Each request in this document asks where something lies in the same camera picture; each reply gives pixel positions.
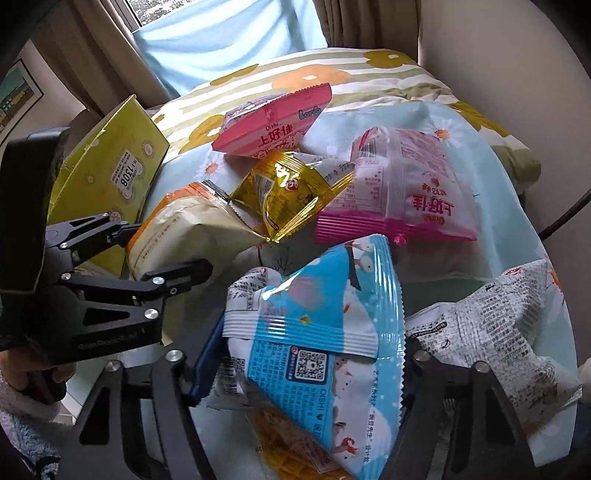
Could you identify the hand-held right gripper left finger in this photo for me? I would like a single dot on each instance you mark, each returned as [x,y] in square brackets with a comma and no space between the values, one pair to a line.
[207,360]

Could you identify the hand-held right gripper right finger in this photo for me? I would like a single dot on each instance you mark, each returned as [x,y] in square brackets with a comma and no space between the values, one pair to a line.
[425,371]

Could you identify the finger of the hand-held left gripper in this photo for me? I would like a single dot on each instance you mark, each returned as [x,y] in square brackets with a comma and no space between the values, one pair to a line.
[180,276]
[92,233]

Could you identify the cream orange snack bag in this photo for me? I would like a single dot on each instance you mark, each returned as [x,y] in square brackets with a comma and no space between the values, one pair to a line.
[184,230]

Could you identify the yellow-green cardboard box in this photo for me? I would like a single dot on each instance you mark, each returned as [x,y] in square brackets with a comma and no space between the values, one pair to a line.
[111,152]

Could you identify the blue snack bag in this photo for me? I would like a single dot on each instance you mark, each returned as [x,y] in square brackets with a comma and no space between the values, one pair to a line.
[314,318]

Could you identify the yellow snack bag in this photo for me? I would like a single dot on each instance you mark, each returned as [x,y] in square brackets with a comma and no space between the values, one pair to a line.
[286,198]

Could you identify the pink white snack bag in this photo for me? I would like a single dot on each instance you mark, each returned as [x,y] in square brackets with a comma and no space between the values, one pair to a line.
[397,184]

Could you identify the person's left forearm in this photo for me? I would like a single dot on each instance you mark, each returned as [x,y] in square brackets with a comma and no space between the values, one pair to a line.
[23,424]

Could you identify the person's left hand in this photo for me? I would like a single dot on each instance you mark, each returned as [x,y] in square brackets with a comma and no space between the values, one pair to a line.
[11,367]

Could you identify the white text-printed snack bag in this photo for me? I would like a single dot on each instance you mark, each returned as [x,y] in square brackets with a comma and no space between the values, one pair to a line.
[489,314]

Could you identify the beige curtain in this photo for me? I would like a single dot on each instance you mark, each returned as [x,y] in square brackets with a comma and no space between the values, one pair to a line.
[106,55]
[369,23]

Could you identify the light blue daisy sheet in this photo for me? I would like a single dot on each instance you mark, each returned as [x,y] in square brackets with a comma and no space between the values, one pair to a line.
[508,207]

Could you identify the light blue window cloth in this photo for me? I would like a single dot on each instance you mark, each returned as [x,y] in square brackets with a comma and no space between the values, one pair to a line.
[221,46]

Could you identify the window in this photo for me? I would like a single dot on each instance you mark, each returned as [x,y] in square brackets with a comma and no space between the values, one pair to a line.
[152,9]

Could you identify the striped floral quilt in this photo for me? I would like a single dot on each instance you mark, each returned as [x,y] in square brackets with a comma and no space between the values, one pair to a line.
[369,83]

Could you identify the framed wall picture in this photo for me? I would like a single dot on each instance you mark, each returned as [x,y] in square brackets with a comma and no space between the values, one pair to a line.
[14,99]

